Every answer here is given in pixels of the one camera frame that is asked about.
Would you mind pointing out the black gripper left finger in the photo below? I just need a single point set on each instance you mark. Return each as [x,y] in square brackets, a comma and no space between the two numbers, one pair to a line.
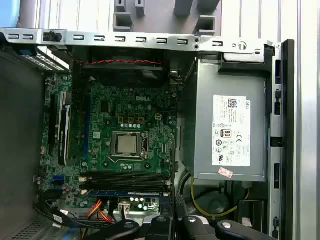
[160,230]

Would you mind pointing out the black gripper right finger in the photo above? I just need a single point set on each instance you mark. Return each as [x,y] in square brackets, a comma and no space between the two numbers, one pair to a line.
[195,230]

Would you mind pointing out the black RAM slot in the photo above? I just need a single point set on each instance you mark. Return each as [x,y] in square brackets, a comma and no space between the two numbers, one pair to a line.
[125,174]
[125,185]

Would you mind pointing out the RAM stick with blue label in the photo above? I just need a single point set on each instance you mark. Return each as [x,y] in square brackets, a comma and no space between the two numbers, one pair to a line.
[112,193]

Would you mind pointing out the black expansion slot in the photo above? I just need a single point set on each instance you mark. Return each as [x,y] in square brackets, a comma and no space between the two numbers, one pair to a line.
[52,122]

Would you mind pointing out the grey round speaker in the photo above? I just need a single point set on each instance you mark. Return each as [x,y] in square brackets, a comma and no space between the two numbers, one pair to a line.
[212,202]

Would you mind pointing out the blue disk carrier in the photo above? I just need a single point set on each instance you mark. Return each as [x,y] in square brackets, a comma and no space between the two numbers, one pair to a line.
[72,236]

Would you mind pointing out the silver CPU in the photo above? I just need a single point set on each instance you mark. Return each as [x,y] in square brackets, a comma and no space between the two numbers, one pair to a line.
[127,145]

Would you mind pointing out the metal CPU socket cover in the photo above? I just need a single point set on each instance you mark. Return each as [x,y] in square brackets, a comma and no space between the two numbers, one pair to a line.
[114,143]

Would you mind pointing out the grey power supply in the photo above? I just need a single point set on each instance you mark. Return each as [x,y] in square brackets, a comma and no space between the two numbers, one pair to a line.
[205,112]

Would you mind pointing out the green motherboard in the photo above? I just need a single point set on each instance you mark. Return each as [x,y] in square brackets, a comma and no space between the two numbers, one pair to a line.
[105,120]

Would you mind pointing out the metal drive cage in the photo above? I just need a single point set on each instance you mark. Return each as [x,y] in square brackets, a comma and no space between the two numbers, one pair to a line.
[30,230]

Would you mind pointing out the graphics card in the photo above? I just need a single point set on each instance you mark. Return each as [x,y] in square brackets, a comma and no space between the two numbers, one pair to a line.
[65,130]

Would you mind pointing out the black case fan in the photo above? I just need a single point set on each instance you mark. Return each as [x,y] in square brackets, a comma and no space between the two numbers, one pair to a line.
[125,72]

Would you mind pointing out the black PC case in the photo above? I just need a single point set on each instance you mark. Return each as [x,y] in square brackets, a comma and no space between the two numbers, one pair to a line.
[150,40]

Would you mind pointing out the grey part rack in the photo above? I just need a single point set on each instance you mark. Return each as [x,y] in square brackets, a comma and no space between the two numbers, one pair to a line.
[160,22]

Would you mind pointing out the blue plastic latch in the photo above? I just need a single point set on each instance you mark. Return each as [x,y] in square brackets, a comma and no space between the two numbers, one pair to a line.
[28,52]

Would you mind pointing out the pale blue object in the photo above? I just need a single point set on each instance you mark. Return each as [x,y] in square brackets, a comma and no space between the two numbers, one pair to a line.
[8,12]

